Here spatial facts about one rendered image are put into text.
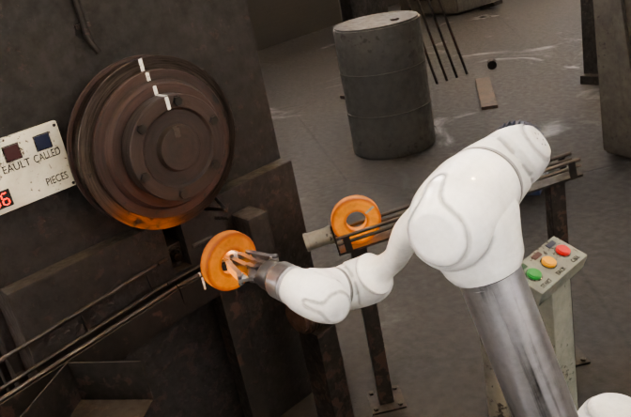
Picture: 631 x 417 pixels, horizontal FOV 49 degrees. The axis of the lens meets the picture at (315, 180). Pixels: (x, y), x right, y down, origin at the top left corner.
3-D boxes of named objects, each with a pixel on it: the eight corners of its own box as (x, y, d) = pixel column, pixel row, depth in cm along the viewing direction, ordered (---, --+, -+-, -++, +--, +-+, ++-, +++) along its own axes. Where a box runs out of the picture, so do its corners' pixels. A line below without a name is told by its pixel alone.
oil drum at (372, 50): (335, 154, 491) (313, 29, 460) (391, 127, 526) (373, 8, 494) (398, 165, 448) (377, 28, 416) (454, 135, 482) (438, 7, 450)
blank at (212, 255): (192, 249, 172) (199, 253, 170) (239, 219, 180) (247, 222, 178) (209, 298, 179) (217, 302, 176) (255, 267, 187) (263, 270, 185)
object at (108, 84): (100, 253, 185) (42, 84, 168) (238, 187, 212) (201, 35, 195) (110, 258, 180) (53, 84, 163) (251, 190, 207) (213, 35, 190)
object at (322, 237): (306, 247, 220) (300, 230, 218) (333, 238, 221) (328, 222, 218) (308, 254, 215) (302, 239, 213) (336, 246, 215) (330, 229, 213)
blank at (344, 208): (354, 248, 222) (355, 253, 218) (320, 218, 217) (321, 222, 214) (390, 216, 218) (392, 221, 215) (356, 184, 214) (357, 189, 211)
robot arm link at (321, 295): (274, 312, 156) (316, 302, 165) (320, 336, 145) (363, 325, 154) (278, 266, 154) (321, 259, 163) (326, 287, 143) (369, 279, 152)
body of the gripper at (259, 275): (267, 300, 162) (243, 287, 169) (294, 284, 167) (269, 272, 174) (261, 272, 159) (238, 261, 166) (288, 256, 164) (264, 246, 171)
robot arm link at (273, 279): (311, 293, 163) (294, 285, 168) (304, 260, 160) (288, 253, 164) (282, 312, 158) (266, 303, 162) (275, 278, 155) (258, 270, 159)
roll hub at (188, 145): (139, 214, 179) (107, 112, 169) (225, 175, 196) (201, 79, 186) (149, 218, 175) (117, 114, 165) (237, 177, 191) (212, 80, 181)
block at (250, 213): (244, 280, 224) (227, 213, 215) (263, 269, 228) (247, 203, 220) (264, 288, 216) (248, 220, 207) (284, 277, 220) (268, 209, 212)
